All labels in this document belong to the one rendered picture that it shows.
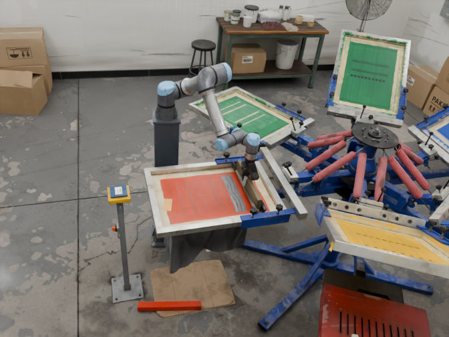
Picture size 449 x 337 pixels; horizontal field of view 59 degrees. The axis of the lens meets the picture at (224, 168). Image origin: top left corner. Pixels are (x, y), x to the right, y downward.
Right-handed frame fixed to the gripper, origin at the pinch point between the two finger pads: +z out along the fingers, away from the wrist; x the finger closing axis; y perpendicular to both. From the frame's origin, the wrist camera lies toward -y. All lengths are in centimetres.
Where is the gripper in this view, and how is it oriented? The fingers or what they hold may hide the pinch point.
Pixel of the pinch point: (248, 184)
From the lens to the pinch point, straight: 252.8
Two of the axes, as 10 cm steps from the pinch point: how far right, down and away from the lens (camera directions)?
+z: -0.8, 8.0, 5.9
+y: -2.8, -5.9, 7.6
